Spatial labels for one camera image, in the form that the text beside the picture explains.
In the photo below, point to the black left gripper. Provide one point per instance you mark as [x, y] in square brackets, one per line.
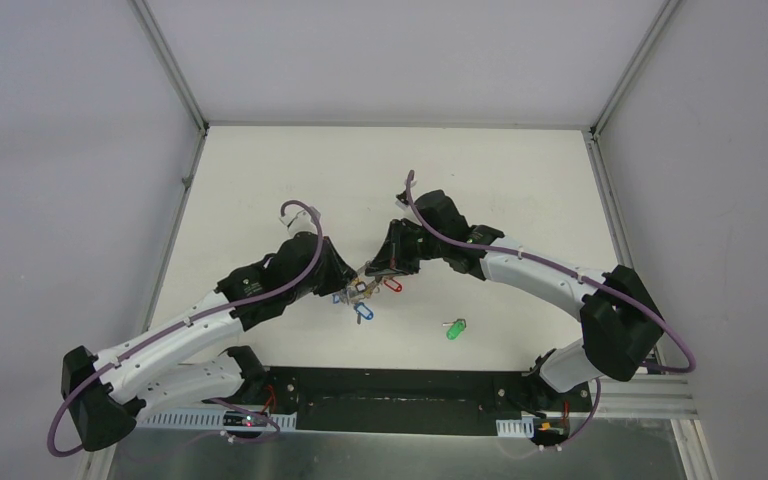
[334, 270]

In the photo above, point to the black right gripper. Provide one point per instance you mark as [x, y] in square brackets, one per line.
[392, 258]

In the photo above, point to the blue tagged key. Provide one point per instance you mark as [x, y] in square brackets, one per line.
[363, 313]

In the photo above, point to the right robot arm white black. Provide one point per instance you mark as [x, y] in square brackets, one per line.
[616, 336]

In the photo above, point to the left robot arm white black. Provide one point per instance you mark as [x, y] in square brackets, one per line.
[108, 392]

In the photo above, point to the red outlined key tag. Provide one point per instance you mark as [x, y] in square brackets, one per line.
[393, 284]

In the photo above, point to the green tagged key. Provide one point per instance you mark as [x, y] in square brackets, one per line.
[454, 329]

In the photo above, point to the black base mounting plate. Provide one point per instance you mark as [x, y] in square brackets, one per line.
[421, 402]

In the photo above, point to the left electronics board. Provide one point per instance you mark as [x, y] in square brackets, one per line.
[237, 419]

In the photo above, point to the electronics board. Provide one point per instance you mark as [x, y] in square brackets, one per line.
[237, 419]
[550, 432]

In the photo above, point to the right electronics board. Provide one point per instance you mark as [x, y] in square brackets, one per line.
[550, 432]

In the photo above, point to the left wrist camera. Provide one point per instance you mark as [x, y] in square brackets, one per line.
[303, 221]

